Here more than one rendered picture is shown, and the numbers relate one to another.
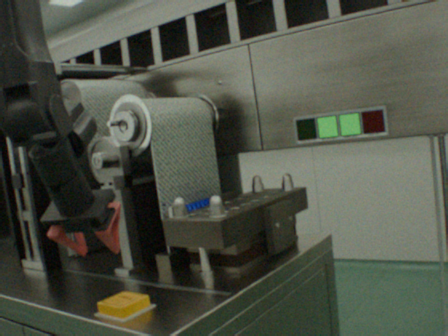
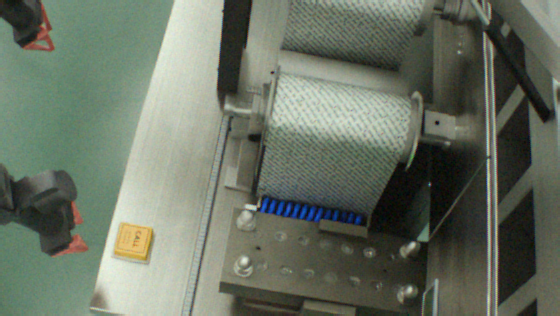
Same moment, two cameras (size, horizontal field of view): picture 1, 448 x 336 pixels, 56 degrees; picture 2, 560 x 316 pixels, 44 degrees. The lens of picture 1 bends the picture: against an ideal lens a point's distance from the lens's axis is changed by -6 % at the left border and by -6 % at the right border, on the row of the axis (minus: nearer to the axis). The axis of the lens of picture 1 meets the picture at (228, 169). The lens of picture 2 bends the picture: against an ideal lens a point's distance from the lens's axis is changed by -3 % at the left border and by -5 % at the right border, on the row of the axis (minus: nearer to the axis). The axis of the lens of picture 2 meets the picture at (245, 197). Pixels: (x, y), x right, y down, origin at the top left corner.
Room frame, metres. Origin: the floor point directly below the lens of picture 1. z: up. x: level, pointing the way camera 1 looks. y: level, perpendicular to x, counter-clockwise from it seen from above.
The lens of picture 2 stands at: (0.61, -0.39, 2.30)
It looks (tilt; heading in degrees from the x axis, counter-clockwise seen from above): 62 degrees down; 54
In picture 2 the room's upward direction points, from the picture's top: 10 degrees clockwise
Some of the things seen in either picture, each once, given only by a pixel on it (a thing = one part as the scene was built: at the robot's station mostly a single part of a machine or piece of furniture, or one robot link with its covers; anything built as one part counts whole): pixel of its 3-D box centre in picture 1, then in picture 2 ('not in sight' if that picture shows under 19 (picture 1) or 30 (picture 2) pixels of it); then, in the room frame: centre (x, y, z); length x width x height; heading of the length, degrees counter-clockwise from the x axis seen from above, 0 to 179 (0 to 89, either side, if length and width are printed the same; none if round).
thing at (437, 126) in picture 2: not in sight; (439, 125); (1.31, 0.04, 1.28); 0.06 x 0.05 x 0.02; 144
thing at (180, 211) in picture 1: (179, 207); (246, 218); (0.99, 0.12, 1.05); 0.04 x 0.04 x 0.04
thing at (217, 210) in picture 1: (216, 206); (244, 263); (0.94, 0.04, 1.05); 0.04 x 0.04 x 0.04
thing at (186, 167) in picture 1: (189, 174); (321, 183); (1.13, 0.10, 1.11); 0.23 x 0.01 x 0.18; 144
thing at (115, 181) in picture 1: (120, 210); (243, 144); (1.06, 0.27, 1.05); 0.06 x 0.05 x 0.31; 144
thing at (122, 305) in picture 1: (123, 304); (133, 241); (0.79, 0.23, 0.91); 0.07 x 0.07 x 0.02; 54
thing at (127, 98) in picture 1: (130, 126); (271, 105); (1.07, 0.22, 1.25); 0.15 x 0.01 x 0.15; 54
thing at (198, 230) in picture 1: (243, 214); (325, 267); (1.10, -0.02, 1.00); 0.40 x 0.16 x 0.06; 144
